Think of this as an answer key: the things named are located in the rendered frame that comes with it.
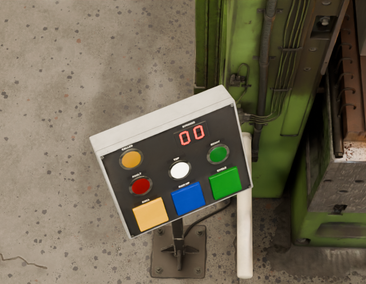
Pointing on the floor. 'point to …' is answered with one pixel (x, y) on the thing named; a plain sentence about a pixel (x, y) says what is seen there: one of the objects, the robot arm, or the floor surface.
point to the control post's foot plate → (180, 262)
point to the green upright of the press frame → (242, 45)
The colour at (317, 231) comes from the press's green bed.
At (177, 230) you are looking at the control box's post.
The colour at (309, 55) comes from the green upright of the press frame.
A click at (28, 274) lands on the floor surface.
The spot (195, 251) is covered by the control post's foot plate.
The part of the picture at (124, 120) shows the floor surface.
